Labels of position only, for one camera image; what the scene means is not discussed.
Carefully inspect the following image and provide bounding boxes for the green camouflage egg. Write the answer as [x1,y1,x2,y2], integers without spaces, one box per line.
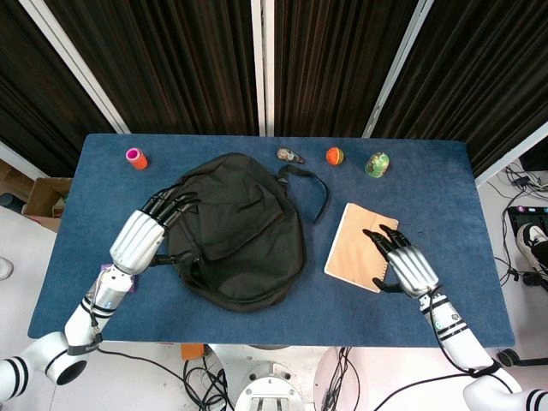
[364,152,391,178]

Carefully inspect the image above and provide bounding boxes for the brown spiral notebook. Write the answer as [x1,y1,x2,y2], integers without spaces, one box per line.
[323,202,400,295]

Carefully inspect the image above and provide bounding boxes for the black floor cable bundle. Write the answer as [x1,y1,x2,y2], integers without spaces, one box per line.
[182,357,235,411]

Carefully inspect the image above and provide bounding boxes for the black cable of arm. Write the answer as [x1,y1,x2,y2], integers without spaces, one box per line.
[92,344,186,389]
[371,371,474,411]

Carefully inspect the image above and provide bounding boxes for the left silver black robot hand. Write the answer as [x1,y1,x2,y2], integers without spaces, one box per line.
[109,186,203,276]

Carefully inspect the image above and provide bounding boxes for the blue table cloth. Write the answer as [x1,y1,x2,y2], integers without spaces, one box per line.
[27,133,515,348]

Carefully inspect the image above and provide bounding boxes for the black hanging cable bundle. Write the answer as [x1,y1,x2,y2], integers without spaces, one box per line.
[320,346,354,411]

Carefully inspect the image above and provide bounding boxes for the purple box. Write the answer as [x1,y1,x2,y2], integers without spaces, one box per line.
[98,263,140,295]

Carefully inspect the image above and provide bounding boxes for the black device with coloured buttons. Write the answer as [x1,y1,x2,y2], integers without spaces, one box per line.
[507,205,548,241]

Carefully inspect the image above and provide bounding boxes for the white frame post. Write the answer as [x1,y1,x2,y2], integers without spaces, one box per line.
[17,0,131,135]
[362,0,434,139]
[474,134,548,188]
[250,0,276,137]

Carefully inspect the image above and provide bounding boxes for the pink orange cylinder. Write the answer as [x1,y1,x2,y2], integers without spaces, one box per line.
[124,147,149,170]

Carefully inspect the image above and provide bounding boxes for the black curtain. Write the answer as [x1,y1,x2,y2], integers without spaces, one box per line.
[42,0,260,137]
[0,0,117,179]
[272,0,419,139]
[371,0,548,177]

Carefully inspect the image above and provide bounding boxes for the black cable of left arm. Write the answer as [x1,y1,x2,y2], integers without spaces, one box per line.
[92,344,186,389]

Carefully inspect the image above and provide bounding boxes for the orange box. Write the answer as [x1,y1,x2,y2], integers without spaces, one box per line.
[180,342,206,360]

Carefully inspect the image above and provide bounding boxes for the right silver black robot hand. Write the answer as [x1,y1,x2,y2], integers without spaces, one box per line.
[361,225,442,300]

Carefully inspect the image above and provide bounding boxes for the tangled black floor cables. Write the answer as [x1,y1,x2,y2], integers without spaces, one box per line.
[491,164,548,295]

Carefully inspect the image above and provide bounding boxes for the black backpack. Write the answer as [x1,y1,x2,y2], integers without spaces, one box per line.
[164,152,331,314]

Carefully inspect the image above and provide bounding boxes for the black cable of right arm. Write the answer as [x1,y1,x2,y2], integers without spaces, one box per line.
[371,371,474,411]

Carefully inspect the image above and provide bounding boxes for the white black shoe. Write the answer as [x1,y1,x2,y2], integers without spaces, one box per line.
[516,223,548,275]

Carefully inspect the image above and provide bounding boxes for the round white robot base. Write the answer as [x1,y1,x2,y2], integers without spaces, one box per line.
[234,361,303,411]

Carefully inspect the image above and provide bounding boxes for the cardboard box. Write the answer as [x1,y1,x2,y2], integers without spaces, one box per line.
[21,176,74,233]

